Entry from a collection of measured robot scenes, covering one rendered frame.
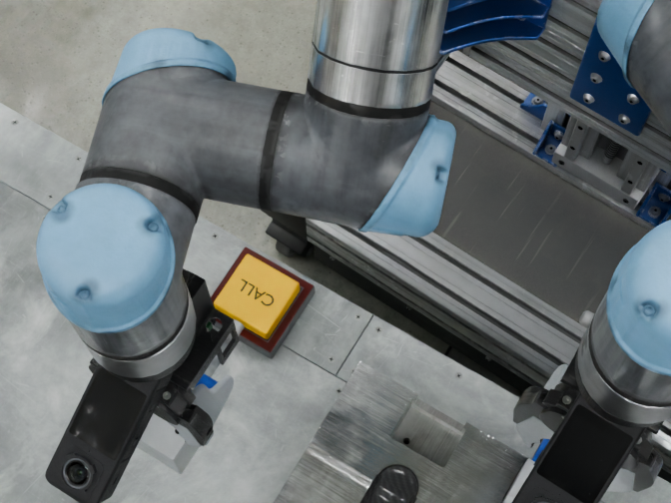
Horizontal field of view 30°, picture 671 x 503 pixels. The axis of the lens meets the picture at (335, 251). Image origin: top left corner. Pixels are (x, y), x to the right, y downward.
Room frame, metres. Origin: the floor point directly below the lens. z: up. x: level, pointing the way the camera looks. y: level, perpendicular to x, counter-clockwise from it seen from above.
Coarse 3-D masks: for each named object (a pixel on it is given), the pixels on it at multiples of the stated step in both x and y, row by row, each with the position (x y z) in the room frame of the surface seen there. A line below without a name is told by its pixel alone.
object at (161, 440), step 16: (208, 368) 0.30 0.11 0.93; (208, 384) 0.28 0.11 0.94; (144, 432) 0.24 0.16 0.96; (160, 432) 0.24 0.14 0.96; (176, 432) 0.24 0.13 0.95; (144, 448) 0.23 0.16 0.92; (160, 448) 0.22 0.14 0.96; (176, 448) 0.22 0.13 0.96; (192, 448) 0.23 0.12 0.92; (176, 464) 0.21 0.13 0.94
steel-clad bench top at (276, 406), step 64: (0, 128) 0.60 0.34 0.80; (0, 192) 0.52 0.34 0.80; (64, 192) 0.52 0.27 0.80; (0, 256) 0.45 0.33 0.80; (192, 256) 0.45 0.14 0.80; (0, 320) 0.39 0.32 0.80; (64, 320) 0.39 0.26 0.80; (320, 320) 0.38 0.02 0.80; (0, 384) 0.32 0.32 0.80; (64, 384) 0.32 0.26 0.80; (256, 384) 0.32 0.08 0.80; (320, 384) 0.32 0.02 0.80; (448, 384) 0.32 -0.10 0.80; (0, 448) 0.26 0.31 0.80; (256, 448) 0.26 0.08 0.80; (512, 448) 0.25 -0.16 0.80
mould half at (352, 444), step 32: (352, 384) 0.29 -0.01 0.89; (384, 384) 0.29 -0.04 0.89; (352, 416) 0.26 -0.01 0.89; (384, 416) 0.26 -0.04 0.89; (320, 448) 0.24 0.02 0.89; (352, 448) 0.24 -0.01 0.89; (384, 448) 0.24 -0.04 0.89; (480, 448) 0.23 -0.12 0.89; (288, 480) 0.21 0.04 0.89; (320, 480) 0.21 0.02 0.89; (352, 480) 0.21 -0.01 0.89; (448, 480) 0.21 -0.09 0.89; (480, 480) 0.21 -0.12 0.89; (512, 480) 0.21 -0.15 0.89
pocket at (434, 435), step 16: (416, 400) 0.28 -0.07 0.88; (416, 416) 0.27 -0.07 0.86; (432, 416) 0.27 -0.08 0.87; (448, 416) 0.27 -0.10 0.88; (400, 432) 0.26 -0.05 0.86; (416, 432) 0.25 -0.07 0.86; (432, 432) 0.25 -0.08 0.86; (448, 432) 0.25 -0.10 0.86; (416, 448) 0.24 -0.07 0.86; (432, 448) 0.24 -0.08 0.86; (448, 448) 0.24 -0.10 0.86
